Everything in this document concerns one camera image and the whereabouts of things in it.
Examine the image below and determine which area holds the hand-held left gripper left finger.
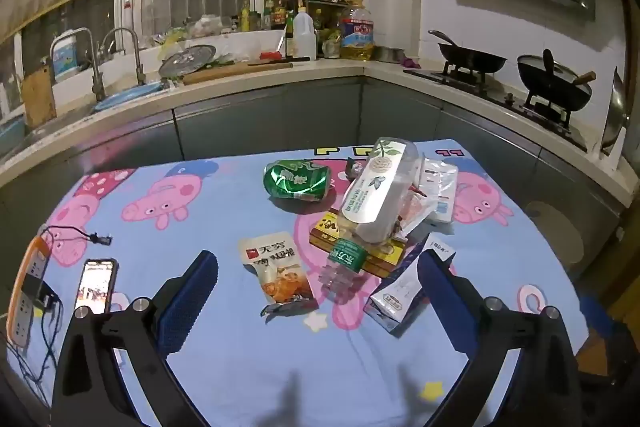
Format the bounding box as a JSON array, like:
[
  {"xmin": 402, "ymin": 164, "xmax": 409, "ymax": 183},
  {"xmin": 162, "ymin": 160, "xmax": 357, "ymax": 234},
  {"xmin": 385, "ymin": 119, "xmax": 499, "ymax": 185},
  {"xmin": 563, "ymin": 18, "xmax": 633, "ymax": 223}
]
[{"xmin": 52, "ymin": 250, "xmax": 219, "ymax": 427}]

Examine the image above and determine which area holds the yellow brown flat box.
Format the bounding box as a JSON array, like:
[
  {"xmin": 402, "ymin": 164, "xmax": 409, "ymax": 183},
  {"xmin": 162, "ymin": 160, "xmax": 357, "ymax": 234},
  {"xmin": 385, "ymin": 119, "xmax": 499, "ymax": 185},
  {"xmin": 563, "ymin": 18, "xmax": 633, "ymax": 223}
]
[{"xmin": 309, "ymin": 212, "xmax": 407, "ymax": 279}]

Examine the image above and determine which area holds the black charger plug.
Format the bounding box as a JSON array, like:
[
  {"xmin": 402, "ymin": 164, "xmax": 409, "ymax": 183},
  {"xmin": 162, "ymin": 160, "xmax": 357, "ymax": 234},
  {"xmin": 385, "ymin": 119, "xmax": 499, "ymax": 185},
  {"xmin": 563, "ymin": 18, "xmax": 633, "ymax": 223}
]
[{"xmin": 20, "ymin": 257, "xmax": 58, "ymax": 308}]

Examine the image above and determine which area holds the crushed green can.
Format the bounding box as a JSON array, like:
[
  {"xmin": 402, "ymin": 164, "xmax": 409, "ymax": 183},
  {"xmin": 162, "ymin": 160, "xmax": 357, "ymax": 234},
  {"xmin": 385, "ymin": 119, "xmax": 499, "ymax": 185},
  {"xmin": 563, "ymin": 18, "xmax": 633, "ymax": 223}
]
[{"xmin": 263, "ymin": 159, "xmax": 335, "ymax": 202}]

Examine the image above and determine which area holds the orange white power strip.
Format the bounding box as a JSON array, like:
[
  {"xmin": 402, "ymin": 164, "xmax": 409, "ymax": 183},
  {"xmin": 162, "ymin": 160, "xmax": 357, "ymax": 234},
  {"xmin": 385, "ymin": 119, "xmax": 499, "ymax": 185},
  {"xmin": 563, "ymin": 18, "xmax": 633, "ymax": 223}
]
[{"xmin": 7, "ymin": 237, "xmax": 51, "ymax": 348}]

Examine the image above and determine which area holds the black smartphone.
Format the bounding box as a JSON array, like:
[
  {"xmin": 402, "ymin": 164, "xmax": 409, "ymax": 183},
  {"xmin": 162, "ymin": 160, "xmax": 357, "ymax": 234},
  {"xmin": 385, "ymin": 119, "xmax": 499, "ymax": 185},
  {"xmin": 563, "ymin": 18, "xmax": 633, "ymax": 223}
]
[{"xmin": 73, "ymin": 258, "xmax": 119, "ymax": 315}]

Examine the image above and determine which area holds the small brown chopping board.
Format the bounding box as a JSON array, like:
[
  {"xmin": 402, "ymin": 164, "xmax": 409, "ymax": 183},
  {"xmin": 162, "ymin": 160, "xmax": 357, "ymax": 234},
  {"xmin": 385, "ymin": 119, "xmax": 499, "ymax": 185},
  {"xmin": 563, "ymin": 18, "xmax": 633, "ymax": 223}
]
[{"xmin": 20, "ymin": 64, "xmax": 57, "ymax": 128}]

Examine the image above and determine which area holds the white plastic jug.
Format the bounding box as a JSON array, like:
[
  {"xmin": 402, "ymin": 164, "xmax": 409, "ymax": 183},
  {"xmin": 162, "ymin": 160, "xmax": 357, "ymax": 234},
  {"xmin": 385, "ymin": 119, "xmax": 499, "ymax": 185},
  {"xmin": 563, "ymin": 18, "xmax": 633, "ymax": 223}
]
[{"xmin": 292, "ymin": 7, "xmax": 318, "ymax": 62}]

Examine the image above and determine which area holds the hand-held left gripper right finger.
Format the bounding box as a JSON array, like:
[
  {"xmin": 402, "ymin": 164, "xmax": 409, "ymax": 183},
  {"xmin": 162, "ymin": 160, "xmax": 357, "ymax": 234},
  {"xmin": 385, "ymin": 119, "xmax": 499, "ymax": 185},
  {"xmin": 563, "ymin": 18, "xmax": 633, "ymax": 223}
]
[{"xmin": 416, "ymin": 249, "xmax": 583, "ymax": 427}]

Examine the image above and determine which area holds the clear packet with red contents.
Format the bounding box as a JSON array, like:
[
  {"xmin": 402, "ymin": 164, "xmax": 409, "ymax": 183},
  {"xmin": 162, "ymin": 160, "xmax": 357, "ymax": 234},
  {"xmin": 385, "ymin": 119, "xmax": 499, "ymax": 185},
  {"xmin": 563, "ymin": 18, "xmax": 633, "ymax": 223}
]
[{"xmin": 395, "ymin": 187, "xmax": 436, "ymax": 243}]

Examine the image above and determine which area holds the black cable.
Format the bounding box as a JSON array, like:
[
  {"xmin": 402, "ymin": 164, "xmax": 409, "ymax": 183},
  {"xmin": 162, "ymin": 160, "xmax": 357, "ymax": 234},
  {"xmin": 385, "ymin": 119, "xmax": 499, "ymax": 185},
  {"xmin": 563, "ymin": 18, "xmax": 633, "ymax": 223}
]
[{"xmin": 39, "ymin": 225, "xmax": 113, "ymax": 258}]

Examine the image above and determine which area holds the wooden cutting board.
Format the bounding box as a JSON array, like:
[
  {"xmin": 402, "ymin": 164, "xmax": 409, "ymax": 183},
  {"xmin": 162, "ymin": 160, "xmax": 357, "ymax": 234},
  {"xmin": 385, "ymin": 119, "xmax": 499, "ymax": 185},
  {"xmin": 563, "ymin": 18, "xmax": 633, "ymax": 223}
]
[{"xmin": 182, "ymin": 61, "xmax": 293, "ymax": 85}]

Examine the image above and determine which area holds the row of condiment bottles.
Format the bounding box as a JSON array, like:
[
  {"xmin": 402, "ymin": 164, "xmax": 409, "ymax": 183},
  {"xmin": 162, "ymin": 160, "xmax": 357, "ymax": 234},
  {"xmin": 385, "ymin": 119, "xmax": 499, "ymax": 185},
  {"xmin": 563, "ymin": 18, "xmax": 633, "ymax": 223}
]
[{"xmin": 240, "ymin": 0, "xmax": 301, "ymax": 38}]

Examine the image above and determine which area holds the black wok with wooden handle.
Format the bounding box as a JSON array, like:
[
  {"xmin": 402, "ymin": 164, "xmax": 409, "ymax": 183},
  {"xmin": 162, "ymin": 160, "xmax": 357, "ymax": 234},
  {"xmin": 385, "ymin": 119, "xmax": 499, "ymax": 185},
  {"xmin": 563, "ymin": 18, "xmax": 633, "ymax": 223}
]
[{"xmin": 517, "ymin": 69, "xmax": 597, "ymax": 112}]

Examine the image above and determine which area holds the black gas stove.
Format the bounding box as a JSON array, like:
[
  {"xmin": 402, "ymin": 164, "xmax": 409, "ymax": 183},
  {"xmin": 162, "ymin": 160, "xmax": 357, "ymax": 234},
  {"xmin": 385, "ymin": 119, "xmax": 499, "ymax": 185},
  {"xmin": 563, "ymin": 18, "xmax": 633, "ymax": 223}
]
[{"xmin": 404, "ymin": 62, "xmax": 588, "ymax": 152}]

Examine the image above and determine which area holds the steel faucet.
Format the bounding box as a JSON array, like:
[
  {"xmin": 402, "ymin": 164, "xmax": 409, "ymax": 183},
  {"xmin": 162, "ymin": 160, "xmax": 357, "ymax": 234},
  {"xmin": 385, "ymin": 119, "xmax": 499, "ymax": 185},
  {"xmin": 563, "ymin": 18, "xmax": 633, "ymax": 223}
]
[
  {"xmin": 50, "ymin": 28, "xmax": 106, "ymax": 102},
  {"xmin": 102, "ymin": 27, "xmax": 147, "ymax": 88}
]

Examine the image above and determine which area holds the white plastic packet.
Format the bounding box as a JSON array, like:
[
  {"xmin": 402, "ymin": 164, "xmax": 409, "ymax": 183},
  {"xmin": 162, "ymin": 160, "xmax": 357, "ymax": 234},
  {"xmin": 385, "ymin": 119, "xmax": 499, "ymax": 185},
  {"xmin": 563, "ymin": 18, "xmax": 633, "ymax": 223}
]
[{"xmin": 417, "ymin": 155, "xmax": 460, "ymax": 224}]

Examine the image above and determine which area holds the white orange snack packet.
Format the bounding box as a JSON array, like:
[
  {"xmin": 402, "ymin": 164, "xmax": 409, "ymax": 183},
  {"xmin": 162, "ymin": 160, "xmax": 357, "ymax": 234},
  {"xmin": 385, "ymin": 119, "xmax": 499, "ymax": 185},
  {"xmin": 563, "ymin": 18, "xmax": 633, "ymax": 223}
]
[{"xmin": 238, "ymin": 234, "xmax": 319, "ymax": 318}]

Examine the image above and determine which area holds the blue white plastic container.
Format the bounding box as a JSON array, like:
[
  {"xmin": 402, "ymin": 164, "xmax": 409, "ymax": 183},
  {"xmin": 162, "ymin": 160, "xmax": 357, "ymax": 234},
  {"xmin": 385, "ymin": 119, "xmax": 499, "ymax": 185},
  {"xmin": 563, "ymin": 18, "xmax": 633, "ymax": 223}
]
[{"xmin": 51, "ymin": 32, "xmax": 93, "ymax": 80}]

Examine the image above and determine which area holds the black wok with long handle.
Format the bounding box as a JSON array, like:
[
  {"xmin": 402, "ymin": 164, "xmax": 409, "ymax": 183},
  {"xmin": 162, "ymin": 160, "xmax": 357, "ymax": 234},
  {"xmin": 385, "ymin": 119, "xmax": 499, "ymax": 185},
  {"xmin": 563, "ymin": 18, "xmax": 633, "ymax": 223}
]
[{"xmin": 428, "ymin": 29, "xmax": 508, "ymax": 75}]

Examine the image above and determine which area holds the small white blue carton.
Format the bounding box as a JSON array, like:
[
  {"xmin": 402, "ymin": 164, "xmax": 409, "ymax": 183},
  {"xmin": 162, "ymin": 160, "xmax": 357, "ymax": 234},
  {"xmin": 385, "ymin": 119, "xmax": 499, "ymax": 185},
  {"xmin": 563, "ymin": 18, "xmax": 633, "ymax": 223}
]
[{"xmin": 363, "ymin": 234, "xmax": 457, "ymax": 338}]

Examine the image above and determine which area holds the blue basin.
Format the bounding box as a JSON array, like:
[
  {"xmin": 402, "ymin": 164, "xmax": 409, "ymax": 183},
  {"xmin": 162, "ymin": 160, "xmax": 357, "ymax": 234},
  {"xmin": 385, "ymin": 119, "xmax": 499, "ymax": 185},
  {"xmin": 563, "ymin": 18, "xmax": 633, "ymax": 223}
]
[{"xmin": 92, "ymin": 82, "xmax": 161, "ymax": 112}]

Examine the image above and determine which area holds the clear plastic bottle green cap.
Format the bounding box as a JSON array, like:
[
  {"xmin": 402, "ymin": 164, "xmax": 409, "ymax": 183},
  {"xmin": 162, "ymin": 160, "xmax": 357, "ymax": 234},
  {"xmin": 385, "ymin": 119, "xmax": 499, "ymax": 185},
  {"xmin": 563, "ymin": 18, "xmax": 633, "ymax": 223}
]
[{"xmin": 318, "ymin": 137, "xmax": 420, "ymax": 305}]

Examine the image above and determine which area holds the cartoon pig printed blanket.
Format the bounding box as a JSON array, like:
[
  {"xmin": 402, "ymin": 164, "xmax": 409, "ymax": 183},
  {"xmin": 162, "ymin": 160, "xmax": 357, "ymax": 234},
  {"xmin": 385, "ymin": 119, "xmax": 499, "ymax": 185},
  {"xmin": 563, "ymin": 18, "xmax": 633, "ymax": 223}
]
[{"xmin": 7, "ymin": 138, "xmax": 591, "ymax": 427}]

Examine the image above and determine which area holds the steel pan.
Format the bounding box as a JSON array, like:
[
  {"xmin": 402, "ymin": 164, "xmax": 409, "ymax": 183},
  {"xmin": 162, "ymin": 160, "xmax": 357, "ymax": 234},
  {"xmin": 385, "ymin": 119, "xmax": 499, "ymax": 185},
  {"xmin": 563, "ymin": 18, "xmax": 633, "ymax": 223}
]
[{"xmin": 600, "ymin": 67, "xmax": 632, "ymax": 158}]

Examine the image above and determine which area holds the large yellow oil bottle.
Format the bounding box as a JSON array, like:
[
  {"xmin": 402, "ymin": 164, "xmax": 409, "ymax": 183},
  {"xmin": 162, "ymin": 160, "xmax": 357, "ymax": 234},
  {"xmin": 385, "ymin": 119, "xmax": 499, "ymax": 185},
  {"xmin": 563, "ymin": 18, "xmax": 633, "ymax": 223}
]
[{"xmin": 340, "ymin": 0, "xmax": 376, "ymax": 62}]

